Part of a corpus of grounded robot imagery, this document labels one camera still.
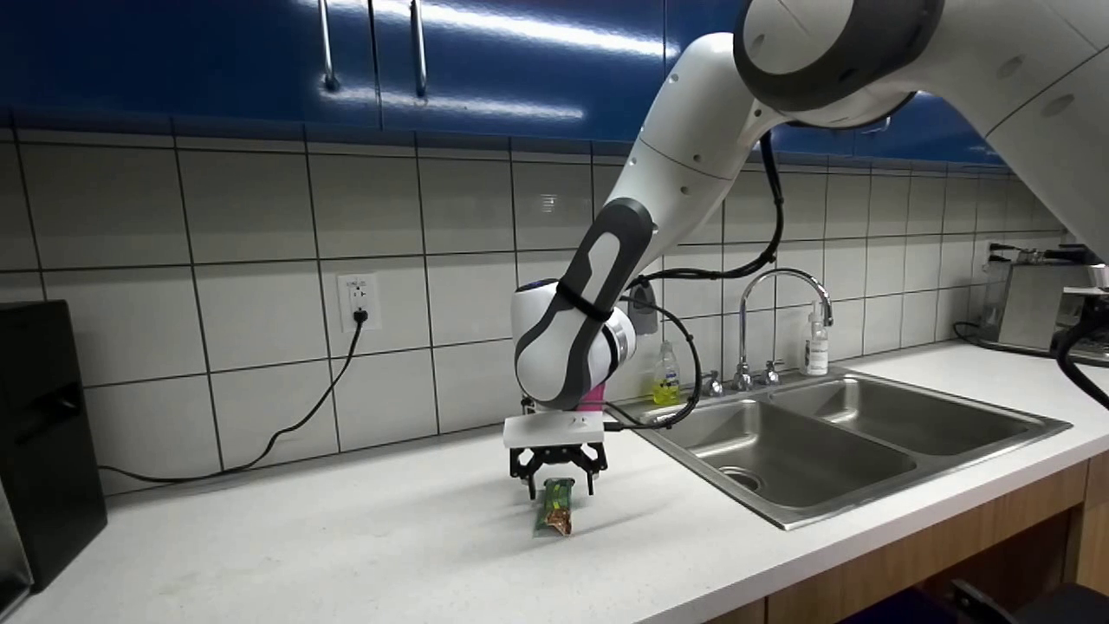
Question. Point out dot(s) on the black appliance on left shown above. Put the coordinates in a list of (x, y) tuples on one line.
[(53, 499)]

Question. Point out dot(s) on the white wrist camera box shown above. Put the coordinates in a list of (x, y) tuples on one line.
[(552, 431)]

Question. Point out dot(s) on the yellow dish soap bottle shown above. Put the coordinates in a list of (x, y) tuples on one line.
[(662, 380)]

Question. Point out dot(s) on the silver toaster appliance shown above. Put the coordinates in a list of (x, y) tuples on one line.
[(1031, 310)]

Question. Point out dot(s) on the pink plastic cup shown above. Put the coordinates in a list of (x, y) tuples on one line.
[(589, 401)]

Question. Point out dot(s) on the chrome faucet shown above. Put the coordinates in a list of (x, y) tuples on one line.
[(771, 344)]

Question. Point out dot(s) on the white wall outlet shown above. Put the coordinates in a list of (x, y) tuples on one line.
[(358, 298)]

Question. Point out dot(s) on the blue upper cabinets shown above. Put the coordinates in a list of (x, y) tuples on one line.
[(439, 69)]

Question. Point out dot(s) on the stainless steel double sink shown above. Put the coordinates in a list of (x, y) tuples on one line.
[(816, 447)]

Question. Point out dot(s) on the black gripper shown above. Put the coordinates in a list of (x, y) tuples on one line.
[(524, 463)]

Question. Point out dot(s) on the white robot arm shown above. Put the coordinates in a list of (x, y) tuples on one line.
[(1026, 76)]

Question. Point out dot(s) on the clear hand soap pump bottle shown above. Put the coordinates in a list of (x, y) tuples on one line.
[(820, 348)]

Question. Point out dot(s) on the green snack packet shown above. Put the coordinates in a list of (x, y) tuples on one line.
[(554, 508)]

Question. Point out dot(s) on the wooden lower cabinets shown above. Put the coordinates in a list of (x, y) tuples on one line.
[(1024, 548)]

